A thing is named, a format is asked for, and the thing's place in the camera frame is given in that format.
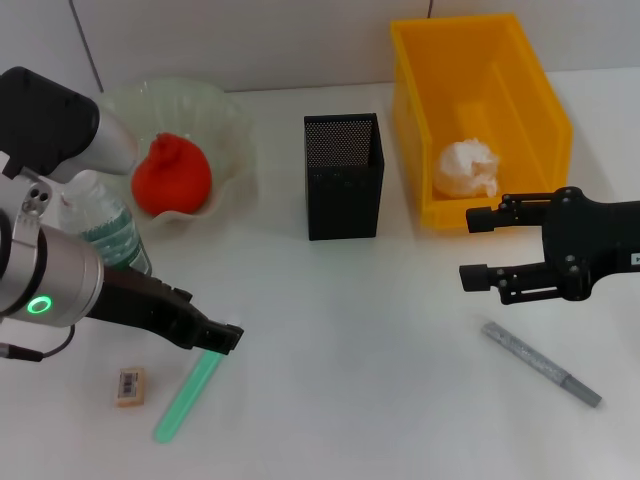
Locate beige eraser with barcode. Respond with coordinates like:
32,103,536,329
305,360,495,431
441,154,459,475
116,367,147,409

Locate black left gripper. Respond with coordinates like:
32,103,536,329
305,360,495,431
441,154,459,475
87,268,247,356

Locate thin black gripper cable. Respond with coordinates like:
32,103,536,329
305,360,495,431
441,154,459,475
0,324,76,362

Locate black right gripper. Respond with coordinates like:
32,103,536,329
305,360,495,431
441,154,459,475
458,186,640,307

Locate yellow plastic storage bin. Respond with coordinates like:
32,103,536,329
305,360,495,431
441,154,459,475
389,13,575,230

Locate grey marker pen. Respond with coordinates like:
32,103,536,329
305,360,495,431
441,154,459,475
480,320,603,409

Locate red-orange fruit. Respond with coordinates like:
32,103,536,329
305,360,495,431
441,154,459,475
130,132,214,219

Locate black mesh pen holder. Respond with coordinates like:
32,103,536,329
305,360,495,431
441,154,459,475
303,112,385,242

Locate translucent green wavy fruit bowl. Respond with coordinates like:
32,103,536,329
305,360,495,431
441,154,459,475
102,75,259,234

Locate white paper ball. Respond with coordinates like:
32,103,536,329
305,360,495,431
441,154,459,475
433,139,501,199

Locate light green pen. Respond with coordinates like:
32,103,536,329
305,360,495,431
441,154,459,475
153,313,244,445

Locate clear water bottle green label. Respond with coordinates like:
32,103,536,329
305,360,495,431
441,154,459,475
57,172,154,276

